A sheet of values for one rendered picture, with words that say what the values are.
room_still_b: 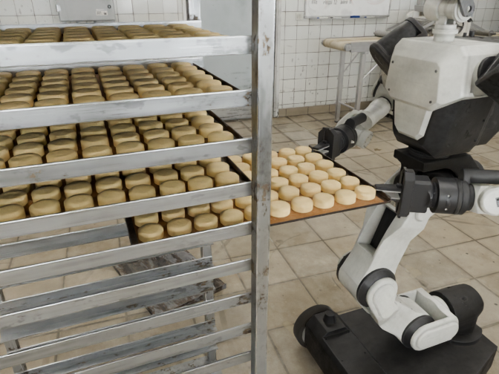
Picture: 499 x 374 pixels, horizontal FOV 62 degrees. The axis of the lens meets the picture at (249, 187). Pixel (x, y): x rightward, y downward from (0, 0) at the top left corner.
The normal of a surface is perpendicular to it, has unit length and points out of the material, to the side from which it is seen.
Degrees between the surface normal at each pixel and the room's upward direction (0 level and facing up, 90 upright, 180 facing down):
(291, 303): 0
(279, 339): 0
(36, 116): 90
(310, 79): 90
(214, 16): 90
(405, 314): 90
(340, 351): 0
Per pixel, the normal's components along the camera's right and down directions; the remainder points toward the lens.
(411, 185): -0.14, 0.42
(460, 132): 0.37, 0.56
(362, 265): -0.79, -0.36
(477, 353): 0.00, -0.90
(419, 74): -0.93, 0.16
